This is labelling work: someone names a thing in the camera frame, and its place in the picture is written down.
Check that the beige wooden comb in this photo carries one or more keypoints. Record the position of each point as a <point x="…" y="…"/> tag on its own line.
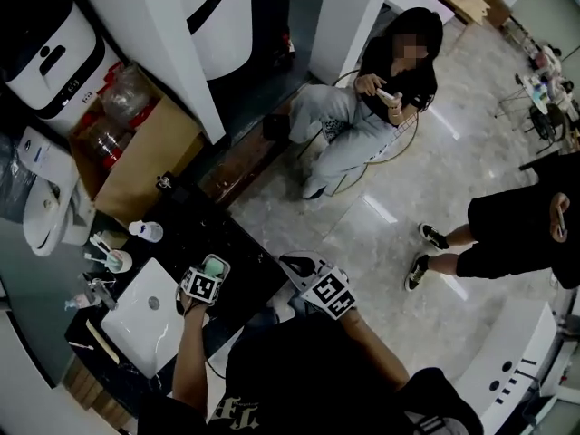
<point x="102" y="340"/>

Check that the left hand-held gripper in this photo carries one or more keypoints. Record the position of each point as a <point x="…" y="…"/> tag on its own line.
<point x="199" y="284"/>

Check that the wooden pallet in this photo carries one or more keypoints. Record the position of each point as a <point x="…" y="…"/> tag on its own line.
<point x="90" y="392"/>

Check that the white toothbrush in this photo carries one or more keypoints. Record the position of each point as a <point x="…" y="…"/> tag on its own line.
<point x="99" y="244"/>
<point x="95" y="257"/>

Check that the person's black shirt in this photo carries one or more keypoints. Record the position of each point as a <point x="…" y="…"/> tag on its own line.
<point x="308" y="379"/>

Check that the white spray bottle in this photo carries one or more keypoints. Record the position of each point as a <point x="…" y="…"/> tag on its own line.
<point x="147" y="231"/>

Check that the white panel with black holes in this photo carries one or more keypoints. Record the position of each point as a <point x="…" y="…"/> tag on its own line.
<point x="503" y="365"/>

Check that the green soap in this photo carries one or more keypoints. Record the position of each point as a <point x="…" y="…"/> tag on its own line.
<point x="214" y="266"/>

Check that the person's right forearm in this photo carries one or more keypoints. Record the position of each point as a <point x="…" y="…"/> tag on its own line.
<point x="376" y="351"/>

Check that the white appliance with black lid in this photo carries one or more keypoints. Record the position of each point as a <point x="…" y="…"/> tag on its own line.
<point x="50" y="61"/>

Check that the plastic wrapped grey appliance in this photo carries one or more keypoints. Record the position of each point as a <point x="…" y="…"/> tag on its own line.
<point x="13" y="179"/>

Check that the open cardboard box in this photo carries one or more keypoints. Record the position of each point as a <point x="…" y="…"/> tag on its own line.
<point x="145" y="166"/>

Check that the white sink basin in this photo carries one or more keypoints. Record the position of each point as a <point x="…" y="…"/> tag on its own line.
<point x="136" y="329"/>

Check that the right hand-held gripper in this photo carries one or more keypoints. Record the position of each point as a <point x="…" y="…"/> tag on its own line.
<point x="328" y="293"/>

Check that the clear jar with red lid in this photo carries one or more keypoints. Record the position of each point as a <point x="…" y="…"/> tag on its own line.
<point x="109" y="145"/>
<point x="124" y="95"/>

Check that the person's leg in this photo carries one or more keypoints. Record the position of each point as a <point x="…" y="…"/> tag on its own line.
<point x="281" y="313"/>

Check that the person's left forearm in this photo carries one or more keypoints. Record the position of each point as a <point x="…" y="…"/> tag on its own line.
<point x="190" y="356"/>

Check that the clear pink pump bottle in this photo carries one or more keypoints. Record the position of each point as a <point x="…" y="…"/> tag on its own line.
<point x="81" y="301"/>

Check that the white appliance with black stripe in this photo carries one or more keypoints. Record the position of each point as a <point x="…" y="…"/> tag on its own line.
<point x="226" y="30"/>

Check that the chrome faucet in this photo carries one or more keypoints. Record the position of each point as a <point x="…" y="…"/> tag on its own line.
<point x="104" y="295"/>

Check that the white toilet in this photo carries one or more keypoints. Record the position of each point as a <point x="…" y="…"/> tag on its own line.
<point x="50" y="206"/>

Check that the black marble vanity counter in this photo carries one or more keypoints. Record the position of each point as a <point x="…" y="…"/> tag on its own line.
<point x="244" y="252"/>

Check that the white toothbrush cup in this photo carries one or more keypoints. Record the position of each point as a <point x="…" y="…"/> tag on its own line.
<point x="120" y="263"/>

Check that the black pump dispenser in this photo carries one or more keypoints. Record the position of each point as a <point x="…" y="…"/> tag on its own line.
<point x="174" y="188"/>

